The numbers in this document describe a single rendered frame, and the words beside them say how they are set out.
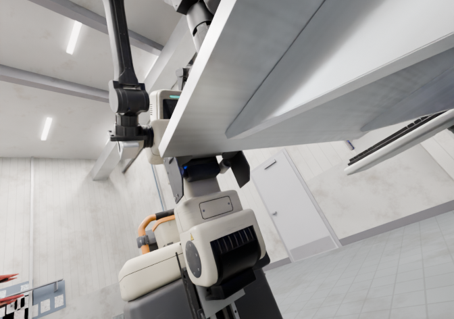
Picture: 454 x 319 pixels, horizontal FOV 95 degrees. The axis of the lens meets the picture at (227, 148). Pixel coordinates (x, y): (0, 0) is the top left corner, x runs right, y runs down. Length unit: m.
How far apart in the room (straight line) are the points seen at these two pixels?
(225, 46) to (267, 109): 0.09
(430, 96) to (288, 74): 0.50
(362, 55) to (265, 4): 0.09
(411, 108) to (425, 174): 3.65
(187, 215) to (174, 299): 0.32
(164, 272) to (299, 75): 0.80
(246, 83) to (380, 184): 4.18
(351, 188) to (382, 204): 0.49
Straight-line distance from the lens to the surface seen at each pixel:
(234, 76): 0.24
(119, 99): 0.72
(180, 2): 0.47
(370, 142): 1.17
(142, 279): 0.88
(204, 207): 0.70
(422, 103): 0.71
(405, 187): 4.35
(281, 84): 0.25
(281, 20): 0.23
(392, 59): 0.21
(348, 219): 4.54
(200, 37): 0.41
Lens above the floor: 0.70
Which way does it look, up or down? 24 degrees up
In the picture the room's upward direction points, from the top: 24 degrees counter-clockwise
